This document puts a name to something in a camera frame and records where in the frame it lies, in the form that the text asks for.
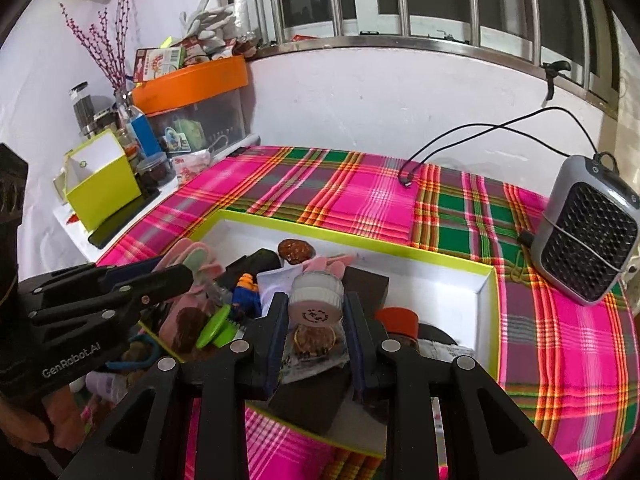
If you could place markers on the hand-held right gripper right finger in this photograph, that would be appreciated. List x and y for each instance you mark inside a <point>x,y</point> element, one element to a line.
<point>353,347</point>

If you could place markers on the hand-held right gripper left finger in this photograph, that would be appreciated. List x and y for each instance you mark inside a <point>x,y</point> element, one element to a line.
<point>278,347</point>

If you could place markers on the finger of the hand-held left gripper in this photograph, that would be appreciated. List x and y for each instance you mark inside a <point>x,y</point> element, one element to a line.
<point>135,270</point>
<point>170,282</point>

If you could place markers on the small white jar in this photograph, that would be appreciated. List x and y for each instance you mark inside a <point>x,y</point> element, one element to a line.
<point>315,305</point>

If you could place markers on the shallow lime green box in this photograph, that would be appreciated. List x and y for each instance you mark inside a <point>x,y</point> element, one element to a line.
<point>430,285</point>

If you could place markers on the person's left hand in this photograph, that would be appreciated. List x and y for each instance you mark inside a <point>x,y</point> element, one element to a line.
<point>25,422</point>

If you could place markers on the clear wrapped brown snack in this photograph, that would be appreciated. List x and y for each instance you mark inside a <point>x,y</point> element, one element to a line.
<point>312,342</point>

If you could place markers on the small purple bottle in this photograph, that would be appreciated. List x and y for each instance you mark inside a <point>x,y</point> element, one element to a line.
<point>105,385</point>

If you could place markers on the black phone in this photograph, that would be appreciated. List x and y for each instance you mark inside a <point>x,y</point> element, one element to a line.
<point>115,230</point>

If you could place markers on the dark brown dried fruit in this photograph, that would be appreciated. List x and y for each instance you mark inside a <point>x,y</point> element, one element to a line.
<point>187,327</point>

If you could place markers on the red lid sauce jar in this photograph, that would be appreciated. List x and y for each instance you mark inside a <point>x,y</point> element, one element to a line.
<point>397,320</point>

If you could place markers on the green capped bottle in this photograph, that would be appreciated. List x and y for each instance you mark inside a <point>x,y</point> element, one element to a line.
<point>215,327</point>

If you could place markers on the blue yellow toy figure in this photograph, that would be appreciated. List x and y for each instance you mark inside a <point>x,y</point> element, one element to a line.
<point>245,292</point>

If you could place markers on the brown walnut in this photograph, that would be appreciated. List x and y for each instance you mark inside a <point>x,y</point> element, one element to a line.
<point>132,355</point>

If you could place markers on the lime green cube box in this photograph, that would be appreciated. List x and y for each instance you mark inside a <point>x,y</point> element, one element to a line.
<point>102,195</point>

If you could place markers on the black round disc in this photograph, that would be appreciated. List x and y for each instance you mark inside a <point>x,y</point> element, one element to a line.
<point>435,332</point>

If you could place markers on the black plastic case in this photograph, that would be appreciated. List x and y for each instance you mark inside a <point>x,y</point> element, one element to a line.
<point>260,260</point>

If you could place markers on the pink hair clip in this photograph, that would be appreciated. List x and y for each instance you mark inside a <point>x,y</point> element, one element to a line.
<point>320,263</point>

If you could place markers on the white printed packet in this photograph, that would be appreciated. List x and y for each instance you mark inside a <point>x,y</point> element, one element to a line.
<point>445,349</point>

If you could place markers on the small clear plastic jar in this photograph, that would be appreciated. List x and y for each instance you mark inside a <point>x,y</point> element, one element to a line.
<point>155,172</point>

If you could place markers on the speckled brown dried fruit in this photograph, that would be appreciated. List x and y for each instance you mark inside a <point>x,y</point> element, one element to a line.
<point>295,249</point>

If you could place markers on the red white packet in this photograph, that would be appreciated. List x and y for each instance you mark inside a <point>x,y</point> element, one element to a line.
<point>192,165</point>

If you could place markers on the blue label bottle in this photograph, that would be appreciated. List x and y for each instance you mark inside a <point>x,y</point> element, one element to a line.
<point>145,135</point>

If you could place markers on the pink green plaid tablecloth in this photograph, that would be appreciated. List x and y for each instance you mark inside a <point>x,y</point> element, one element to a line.
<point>350,195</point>

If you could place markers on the steel lidded cup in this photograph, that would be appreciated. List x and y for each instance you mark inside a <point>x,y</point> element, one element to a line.
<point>104,120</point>

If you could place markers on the dark glass jar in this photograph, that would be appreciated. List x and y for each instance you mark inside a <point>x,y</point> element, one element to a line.
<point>82,110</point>

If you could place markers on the pink flower branches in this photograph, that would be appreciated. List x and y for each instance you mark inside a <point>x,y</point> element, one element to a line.
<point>116,77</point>

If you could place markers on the orange lid storage bin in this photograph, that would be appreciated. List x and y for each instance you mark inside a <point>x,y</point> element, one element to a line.
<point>190,82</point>

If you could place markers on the red white carton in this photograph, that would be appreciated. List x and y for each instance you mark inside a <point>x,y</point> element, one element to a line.
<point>157,62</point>

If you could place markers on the grey portable fan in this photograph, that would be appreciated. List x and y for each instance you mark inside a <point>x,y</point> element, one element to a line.
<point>585,240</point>

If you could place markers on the white gloves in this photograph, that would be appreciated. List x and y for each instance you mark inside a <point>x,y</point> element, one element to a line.
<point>207,20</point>

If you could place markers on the steel window grille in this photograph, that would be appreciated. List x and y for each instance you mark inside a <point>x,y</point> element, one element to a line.
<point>400,42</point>

